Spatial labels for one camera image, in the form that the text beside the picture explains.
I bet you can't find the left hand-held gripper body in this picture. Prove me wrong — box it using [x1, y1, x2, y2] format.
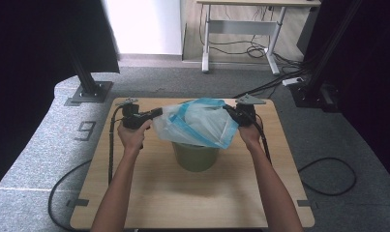
[115, 97, 148, 131]

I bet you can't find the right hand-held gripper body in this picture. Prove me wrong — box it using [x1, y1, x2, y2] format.
[234, 94, 267, 127]

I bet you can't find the white blue-edged plastic bag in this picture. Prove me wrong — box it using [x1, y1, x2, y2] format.
[152, 97, 240, 150]

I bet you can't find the green plastic bin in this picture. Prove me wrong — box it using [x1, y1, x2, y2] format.
[171, 141, 220, 173]

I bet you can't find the person's left hand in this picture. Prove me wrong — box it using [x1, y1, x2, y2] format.
[117, 119, 153, 154]

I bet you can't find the person's right hand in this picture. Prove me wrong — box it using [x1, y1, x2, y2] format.
[238, 124, 262, 150]

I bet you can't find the black metal stand grey base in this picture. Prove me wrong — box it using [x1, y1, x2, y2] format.
[66, 42, 114, 104]

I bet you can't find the white power strip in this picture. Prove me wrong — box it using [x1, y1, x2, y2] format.
[282, 76, 304, 87]

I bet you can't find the white-legged wooden desk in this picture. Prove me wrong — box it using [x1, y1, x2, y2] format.
[195, 0, 322, 75]

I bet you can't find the black curtain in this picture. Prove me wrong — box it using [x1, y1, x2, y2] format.
[0, 0, 121, 194]
[297, 0, 390, 188]

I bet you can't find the right hand-held gripper cable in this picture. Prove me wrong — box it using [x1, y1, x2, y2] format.
[254, 114, 273, 165]

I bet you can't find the hand-held gripper cable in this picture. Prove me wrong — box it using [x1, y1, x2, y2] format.
[254, 114, 273, 165]
[107, 105, 124, 187]

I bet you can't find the left hand-held gripper cable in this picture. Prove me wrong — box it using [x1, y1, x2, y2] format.
[107, 105, 124, 187]

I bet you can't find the tangle of black cables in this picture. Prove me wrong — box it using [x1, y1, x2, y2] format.
[198, 4, 313, 100]

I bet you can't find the curved black floor cable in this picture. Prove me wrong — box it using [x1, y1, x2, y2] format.
[47, 159, 94, 232]

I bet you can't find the looped black floor cable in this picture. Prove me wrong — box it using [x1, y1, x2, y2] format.
[297, 157, 358, 197]

